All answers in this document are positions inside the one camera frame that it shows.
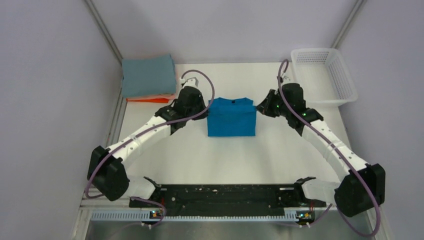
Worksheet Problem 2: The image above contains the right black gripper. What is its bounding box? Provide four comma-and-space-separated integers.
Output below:
256, 89, 292, 118

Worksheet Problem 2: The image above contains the bright blue t-shirt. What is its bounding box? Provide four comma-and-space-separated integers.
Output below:
207, 97, 257, 137

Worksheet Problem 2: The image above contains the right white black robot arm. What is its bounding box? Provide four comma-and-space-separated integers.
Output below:
256, 83, 386, 217

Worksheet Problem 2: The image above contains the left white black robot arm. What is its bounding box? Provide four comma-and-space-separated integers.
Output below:
87, 86, 208, 207

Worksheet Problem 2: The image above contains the folded pink t-shirt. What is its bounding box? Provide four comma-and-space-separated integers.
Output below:
156, 93, 177, 100

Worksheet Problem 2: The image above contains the folded orange t-shirt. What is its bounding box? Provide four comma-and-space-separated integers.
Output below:
126, 96, 174, 104

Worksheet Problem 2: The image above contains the folded grey-blue t-shirt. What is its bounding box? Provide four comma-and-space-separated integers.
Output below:
122, 54, 177, 98

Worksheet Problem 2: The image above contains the white plastic basket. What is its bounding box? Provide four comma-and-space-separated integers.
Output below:
290, 48, 358, 107

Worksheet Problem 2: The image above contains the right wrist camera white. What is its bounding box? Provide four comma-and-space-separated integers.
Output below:
279, 75, 292, 85

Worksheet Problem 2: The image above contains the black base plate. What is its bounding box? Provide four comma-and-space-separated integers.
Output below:
149, 183, 327, 217

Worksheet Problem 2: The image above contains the left aluminium corner post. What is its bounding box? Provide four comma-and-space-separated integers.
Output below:
83, 0, 123, 66

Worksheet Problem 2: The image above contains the aluminium corner post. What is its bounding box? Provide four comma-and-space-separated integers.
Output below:
83, 0, 123, 66
331, 0, 368, 49

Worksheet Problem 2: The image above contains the right aluminium corner post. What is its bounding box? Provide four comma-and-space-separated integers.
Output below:
331, 0, 368, 49

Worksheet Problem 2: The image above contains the aluminium frame rail front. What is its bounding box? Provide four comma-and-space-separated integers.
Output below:
71, 187, 385, 240

